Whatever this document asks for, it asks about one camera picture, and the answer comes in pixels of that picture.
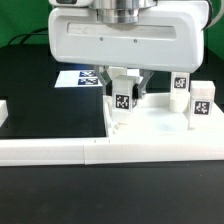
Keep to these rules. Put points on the white sheet with markers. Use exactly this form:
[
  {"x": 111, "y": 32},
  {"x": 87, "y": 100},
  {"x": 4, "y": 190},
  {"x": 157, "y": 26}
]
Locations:
[{"x": 77, "y": 78}]

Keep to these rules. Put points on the white U-shaped obstacle fence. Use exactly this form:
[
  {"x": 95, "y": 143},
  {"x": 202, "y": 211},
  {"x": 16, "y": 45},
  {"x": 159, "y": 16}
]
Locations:
[{"x": 170, "y": 147}]

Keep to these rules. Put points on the white square tabletop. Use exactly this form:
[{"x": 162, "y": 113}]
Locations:
[{"x": 152, "y": 117}]

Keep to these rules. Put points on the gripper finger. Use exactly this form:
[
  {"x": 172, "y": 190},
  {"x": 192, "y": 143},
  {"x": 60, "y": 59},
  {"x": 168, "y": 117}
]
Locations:
[
  {"x": 139, "y": 89},
  {"x": 103, "y": 76}
]

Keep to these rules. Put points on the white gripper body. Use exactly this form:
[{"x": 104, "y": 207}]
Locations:
[{"x": 151, "y": 35}]

